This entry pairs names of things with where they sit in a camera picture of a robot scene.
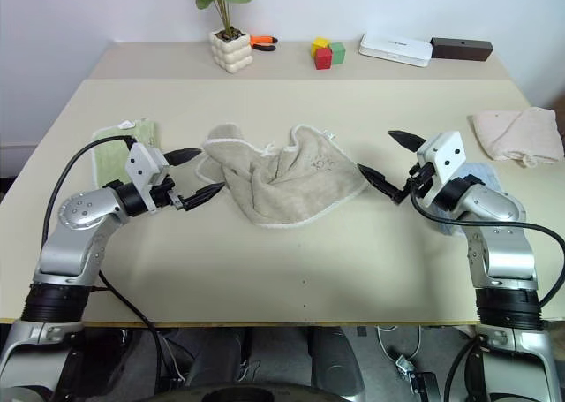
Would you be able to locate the white bubble plant pot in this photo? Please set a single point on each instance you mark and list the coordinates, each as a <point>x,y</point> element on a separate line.
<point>231,53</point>

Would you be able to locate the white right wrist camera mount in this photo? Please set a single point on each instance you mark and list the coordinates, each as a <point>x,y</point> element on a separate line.
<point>446,150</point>

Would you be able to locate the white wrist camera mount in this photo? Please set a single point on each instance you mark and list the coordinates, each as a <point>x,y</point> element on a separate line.
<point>141,163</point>
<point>446,150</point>

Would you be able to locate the light blue cloth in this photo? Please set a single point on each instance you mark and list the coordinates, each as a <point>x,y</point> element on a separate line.
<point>483,172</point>

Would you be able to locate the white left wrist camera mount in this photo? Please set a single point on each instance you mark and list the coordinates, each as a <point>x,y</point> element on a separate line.
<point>141,163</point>

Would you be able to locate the flat white device box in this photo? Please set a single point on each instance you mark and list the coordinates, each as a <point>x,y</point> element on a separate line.
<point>393,48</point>

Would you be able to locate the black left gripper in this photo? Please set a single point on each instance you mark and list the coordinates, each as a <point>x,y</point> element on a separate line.
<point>161,194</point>

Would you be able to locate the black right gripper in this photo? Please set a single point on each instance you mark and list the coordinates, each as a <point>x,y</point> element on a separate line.
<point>421,176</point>

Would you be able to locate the dark grey rounded shape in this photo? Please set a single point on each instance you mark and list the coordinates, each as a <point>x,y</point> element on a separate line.
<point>335,358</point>

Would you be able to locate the green wooden cube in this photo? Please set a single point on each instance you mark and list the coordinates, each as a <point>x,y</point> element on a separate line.
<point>338,54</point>

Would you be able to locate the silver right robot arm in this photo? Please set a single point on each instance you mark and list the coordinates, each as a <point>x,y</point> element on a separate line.
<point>494,207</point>

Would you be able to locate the folded pink towel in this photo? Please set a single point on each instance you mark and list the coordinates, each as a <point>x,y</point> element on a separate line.
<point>516,132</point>

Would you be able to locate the crumpled beige towel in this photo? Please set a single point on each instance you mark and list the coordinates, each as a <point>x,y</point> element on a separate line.
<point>287,185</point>

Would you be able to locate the red wooden cube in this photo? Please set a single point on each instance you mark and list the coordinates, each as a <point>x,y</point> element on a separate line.
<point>323,59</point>

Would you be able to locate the green cloth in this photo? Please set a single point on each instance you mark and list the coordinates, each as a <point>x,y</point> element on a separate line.
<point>106,154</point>

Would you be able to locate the dark brown rectangular box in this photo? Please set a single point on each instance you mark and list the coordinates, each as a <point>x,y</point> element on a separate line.
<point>463,48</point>

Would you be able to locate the metal bracket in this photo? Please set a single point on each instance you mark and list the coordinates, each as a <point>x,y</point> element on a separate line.
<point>415,375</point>

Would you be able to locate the yellow wooden cube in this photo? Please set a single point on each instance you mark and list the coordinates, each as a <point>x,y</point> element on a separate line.
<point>318,44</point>

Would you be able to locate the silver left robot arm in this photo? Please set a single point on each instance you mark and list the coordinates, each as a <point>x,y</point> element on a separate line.
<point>75,212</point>

